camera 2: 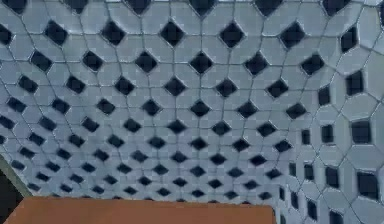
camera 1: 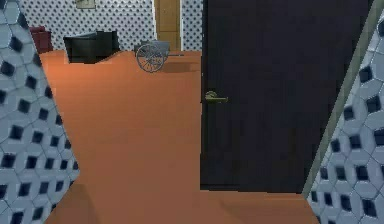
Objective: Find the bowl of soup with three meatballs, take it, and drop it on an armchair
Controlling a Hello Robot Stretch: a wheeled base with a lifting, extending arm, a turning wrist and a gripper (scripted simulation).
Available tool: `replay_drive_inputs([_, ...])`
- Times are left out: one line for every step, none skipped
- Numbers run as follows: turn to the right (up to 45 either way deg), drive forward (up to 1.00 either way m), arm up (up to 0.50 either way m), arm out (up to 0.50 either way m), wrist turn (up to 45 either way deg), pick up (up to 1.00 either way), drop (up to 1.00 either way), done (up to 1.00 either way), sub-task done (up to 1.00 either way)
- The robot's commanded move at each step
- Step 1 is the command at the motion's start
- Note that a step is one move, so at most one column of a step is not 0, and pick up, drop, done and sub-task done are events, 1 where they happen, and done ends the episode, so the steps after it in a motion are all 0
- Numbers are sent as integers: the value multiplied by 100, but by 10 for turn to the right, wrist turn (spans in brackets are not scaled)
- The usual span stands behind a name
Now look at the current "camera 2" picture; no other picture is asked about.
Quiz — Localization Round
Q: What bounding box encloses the orange-brown table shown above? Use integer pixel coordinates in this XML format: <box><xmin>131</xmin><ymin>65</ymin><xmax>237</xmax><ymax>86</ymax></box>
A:
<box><xmin>3</xmin><ymin>196</ymin><xmax>277</xmax><ymax>224</ymax></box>

